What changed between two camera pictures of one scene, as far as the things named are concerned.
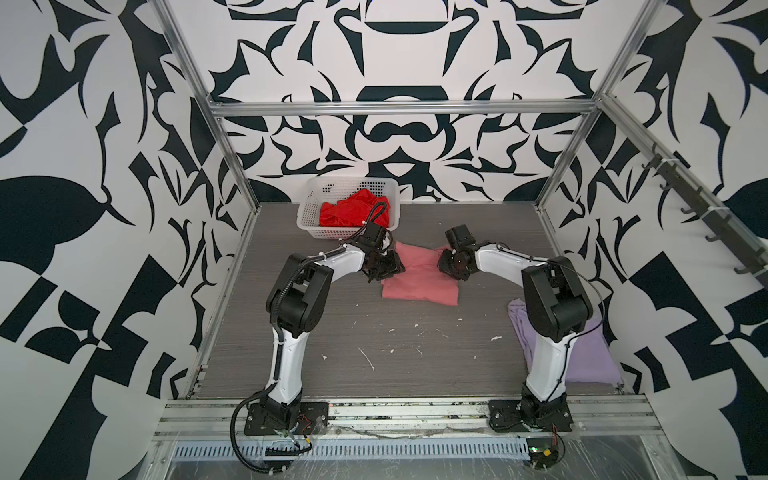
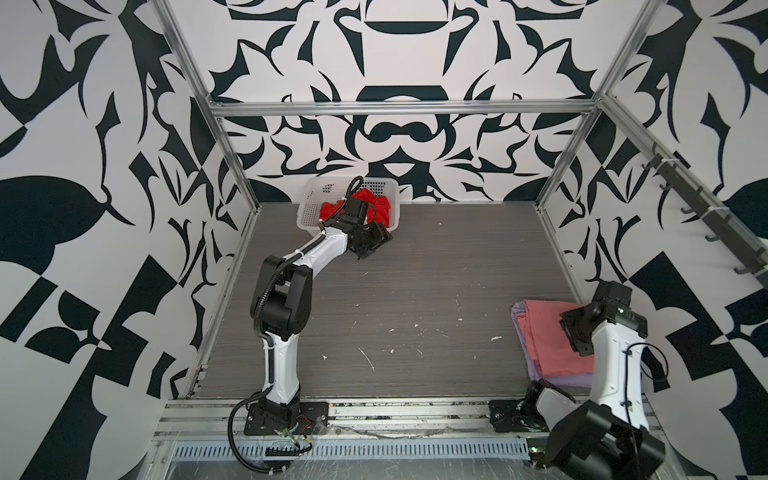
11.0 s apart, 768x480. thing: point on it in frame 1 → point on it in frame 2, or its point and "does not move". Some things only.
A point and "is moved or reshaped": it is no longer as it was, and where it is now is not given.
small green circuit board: (544, 452) does not move
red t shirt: (355, 211) does not move
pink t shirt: (422, 279) is moved or reshaped
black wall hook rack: (749, 255) does not move
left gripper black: (396, 267) → (382, 236)
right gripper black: (443, 266) → (569, 319)
